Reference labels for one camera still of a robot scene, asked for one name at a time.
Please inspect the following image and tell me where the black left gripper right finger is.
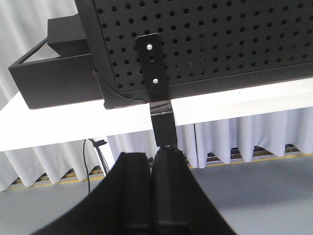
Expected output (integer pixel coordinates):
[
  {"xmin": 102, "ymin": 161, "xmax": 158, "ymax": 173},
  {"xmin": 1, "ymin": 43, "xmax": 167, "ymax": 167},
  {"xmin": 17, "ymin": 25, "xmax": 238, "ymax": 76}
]
[{"xmin": 151, "ymin": 148, "xmax": 235, "ymax": 235}]

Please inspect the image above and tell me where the white height-adjustable desk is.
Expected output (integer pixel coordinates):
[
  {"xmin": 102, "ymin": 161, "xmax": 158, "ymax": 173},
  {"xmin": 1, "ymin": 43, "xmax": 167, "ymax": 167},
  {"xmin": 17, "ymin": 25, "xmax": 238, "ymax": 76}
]
[{"xmin": 0, "ymin": 78, "xmax": 313, "ymax": 151}]

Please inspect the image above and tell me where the grey pleated curtain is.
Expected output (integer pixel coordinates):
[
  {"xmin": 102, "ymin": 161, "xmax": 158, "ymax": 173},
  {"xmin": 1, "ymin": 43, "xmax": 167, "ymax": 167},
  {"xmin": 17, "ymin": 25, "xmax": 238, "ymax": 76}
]
[{"xmin": 0, "ymin": 0, "xmax": 313, "ymax": 191}]

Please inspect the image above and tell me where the black hanging power cable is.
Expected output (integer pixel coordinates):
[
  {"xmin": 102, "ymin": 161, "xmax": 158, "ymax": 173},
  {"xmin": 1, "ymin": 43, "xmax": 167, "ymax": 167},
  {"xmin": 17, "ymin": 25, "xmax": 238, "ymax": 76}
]
[{"xmin": 82, "ymin": 138, "xmax": 111, "ymax": 194}]

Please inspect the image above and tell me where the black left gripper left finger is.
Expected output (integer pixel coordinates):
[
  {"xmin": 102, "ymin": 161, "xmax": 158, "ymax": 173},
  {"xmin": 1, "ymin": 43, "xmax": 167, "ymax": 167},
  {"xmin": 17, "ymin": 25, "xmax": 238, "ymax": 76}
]
[{"xmin": 35, "ymin": 152, "xmax": 152, "ymax": 235}]

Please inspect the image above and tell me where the black box tray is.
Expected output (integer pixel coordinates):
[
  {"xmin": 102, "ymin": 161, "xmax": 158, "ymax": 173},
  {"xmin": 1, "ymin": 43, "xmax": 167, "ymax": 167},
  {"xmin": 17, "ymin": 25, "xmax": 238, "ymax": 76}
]
[{"xmin": 8, "ymin": 14, "xmax": 102, "ymax": 110}]

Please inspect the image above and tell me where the left black mounting clamp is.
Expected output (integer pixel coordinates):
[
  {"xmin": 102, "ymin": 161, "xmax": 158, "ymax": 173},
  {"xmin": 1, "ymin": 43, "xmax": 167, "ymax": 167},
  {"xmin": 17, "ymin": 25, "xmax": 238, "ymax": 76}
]
[{"xmin": 136, "ymin": 33, "xmax": 178, "ymax": 149}]

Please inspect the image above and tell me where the black perforated pegboard panel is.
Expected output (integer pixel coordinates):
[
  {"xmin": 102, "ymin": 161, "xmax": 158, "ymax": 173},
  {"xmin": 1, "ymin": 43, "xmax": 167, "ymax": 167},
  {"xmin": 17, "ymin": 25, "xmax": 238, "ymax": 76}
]
[{"xmin": 75, "ymin": 0, "xmax": 313, "ymax": 109}]

